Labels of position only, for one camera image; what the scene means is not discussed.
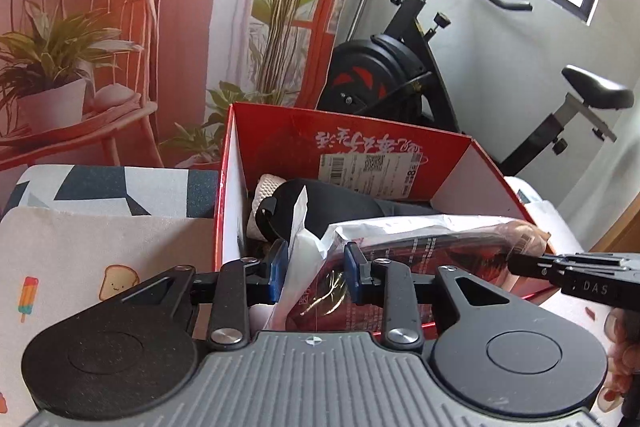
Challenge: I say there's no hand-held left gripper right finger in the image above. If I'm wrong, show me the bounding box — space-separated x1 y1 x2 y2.
343 241 532 352

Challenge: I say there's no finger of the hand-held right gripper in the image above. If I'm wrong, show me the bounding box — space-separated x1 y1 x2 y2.
508 253 568 284

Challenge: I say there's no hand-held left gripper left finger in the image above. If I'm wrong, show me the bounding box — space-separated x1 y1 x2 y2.
99 239 291 352

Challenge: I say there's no red packet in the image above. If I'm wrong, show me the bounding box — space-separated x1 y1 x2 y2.
265 186 552 334

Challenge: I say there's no red cardboard box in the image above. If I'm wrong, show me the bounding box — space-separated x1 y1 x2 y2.
213 102 559 327

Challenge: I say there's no person's right hand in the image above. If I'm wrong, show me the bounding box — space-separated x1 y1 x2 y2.
597 306 640 416

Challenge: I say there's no black and white slipper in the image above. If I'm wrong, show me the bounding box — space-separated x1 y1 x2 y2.
254 178 382 244

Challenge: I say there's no white knitted cloth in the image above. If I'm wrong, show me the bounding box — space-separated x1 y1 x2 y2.
246 173 288 242

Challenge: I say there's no white cartoon printed mat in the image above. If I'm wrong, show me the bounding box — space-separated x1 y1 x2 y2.
0 201 617 414

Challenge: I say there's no geometric patterned tablecloth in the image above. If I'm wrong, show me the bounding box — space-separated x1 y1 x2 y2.
0 164 222 221

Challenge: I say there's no black exercise bike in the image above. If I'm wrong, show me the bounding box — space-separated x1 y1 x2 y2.
316 0 636 178

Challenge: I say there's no room scene wall poster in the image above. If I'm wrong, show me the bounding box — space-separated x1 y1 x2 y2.
0 0 375 172

